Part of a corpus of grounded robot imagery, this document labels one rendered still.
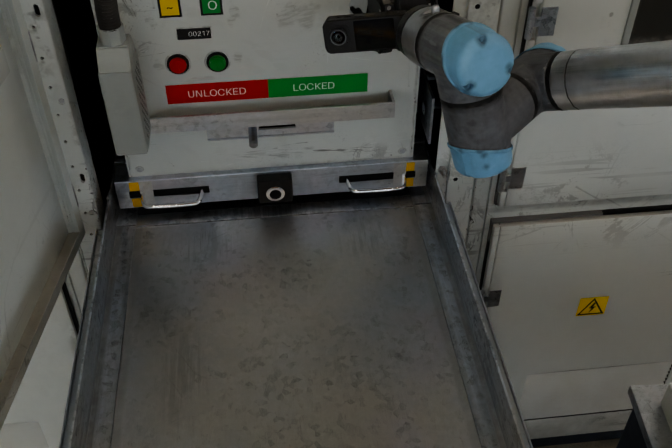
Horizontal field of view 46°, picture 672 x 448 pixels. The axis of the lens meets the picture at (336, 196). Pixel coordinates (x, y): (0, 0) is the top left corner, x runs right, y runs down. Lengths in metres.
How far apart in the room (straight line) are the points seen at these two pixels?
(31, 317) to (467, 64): 0.78
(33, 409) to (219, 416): 0.74
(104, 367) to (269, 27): 0.55
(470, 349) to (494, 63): 0.47
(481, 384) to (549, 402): 0.81
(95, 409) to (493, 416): 0.54
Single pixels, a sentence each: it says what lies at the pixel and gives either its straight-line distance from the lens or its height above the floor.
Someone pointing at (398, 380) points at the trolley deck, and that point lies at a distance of 1.16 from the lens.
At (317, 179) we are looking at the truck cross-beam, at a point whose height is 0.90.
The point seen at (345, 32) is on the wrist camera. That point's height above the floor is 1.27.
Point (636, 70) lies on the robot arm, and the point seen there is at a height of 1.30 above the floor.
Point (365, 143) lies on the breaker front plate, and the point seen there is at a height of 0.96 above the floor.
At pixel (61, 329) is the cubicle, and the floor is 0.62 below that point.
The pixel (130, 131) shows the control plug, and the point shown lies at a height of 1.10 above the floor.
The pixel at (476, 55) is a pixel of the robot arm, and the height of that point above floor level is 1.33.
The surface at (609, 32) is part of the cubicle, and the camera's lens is 1.29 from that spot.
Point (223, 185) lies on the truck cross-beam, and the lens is 1.38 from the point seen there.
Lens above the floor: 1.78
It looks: 41 degrees down
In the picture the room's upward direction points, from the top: straight up
